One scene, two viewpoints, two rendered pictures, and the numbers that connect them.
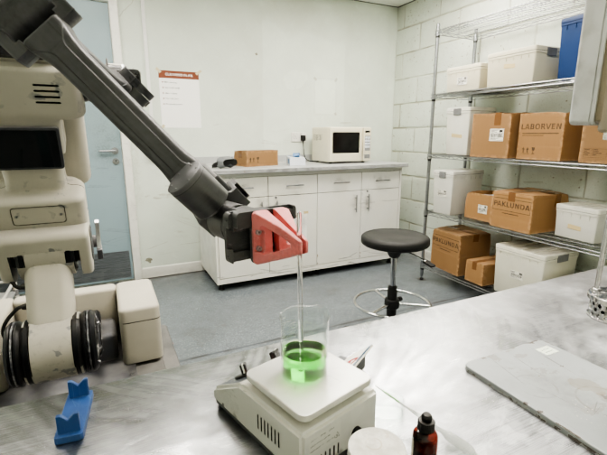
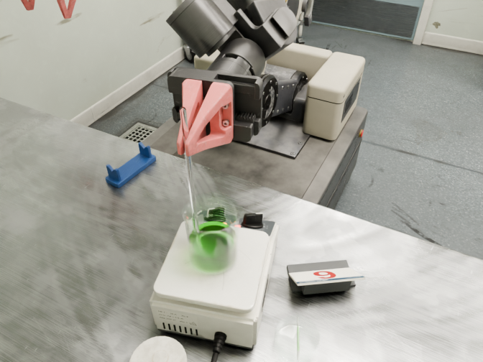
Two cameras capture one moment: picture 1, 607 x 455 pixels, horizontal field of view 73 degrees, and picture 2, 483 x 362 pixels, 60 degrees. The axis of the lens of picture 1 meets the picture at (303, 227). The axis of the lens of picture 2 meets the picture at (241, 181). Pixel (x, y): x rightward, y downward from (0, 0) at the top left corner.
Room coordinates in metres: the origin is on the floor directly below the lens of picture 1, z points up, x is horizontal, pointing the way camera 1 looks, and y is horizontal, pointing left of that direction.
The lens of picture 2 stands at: (0.30, -0.28, 1.25)
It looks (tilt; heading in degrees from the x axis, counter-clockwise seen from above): 41 degrees down; 53
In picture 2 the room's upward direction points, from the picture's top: straight up
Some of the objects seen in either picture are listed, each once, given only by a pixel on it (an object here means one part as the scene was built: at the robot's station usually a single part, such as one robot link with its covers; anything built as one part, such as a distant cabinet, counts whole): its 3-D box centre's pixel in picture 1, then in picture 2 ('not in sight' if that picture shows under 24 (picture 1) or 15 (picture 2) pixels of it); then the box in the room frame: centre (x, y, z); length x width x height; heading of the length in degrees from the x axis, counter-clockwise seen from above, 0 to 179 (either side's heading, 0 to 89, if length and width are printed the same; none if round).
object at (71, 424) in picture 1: (74, 407); (130, 163); (0.50, 0.32, 0.77); 0.10 x 0.03 x 0.04; 20
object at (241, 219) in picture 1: (275, 240); (191, 122); (0.48, 0.03, 1.01); 0.09 x 0.07 x 0.07; 37
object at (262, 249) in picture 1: (287, 237); (209, 125); (0.49, 0.02, 1.01); 0.09 x 0.07 x 0.07; 37
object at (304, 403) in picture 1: (308, 377); (214, 262); (0.47, -0.01, 0.83); 0.12 x 0.12 x 0.01; 41
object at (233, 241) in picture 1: (252, 228); (223, 90); (0.54, 0.07, 1.01); 0.10 x 0.07 x 0.07; 127
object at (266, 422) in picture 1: (294, 397); (221, 267); (0.49, 0.01, 0.79); 0.22 x 0.13 x 0.08; 41
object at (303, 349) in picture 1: (305, 345); (215, 235); (0.47, 0.00, 0.88); 0.07 x 0.06 x 0.08; 136
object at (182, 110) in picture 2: (300, 294); (192, 191); (0.45, 0.00, 0.95); 0.01 x 0.01 x 0.20
